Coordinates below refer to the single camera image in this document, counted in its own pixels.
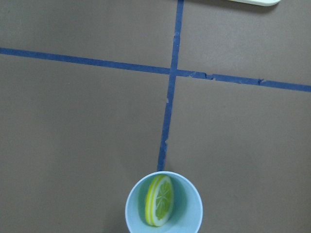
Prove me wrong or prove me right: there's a cream bear serving tray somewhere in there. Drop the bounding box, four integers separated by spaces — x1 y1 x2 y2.
230 0 280 7

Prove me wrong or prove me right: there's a light blue plastic cup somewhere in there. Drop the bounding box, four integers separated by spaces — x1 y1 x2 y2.
125 171 203 233

